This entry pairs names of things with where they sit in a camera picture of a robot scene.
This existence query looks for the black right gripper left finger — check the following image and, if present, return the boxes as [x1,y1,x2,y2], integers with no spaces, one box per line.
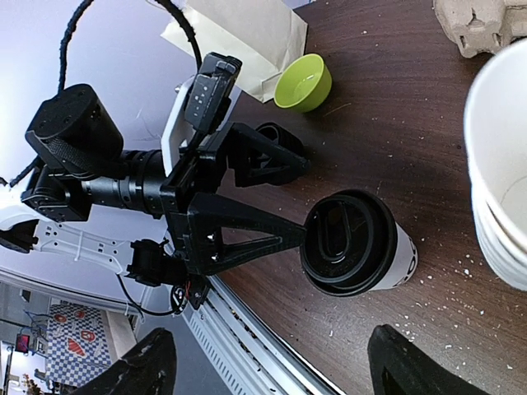
[74,328,177,395]

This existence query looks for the stack of cardboard cup carriers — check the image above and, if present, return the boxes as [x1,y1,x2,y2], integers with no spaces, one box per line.
[432,0,526,58]

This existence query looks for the green plastic bowl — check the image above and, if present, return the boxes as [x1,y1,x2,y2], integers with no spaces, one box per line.
[273,53,333,113]

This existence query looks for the black plastic cup lid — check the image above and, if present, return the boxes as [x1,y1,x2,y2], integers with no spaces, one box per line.
[300,189,399,297]

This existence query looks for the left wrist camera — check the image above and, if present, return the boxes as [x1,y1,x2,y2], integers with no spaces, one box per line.
[184,52,243,134]

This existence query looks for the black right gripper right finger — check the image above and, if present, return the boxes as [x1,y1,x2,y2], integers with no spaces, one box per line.
[367,324,486,395]

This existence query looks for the stack of black cup lids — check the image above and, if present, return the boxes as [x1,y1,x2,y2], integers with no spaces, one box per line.
[256,122,305,156]

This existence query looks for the white paper takeout bag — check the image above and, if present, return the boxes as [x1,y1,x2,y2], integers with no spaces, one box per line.
[183,0,308,103]

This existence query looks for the stack of white paper cups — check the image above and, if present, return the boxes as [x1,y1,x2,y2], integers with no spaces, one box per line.
[464,40,526,290]

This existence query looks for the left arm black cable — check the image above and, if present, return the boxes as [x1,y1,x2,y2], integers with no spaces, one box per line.
[7,0,203,186]

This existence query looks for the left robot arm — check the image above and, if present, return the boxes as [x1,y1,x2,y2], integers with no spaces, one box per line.
[1,77,309,286]

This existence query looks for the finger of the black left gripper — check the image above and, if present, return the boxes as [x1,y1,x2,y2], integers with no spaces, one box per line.
[187,193,306,276]
[227,123,310,188]

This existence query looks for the single white paper cup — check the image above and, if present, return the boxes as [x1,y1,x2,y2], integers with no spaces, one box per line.
[371,222,418,290]

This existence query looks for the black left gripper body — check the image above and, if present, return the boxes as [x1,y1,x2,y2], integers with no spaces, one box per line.
[160,132,231,276]

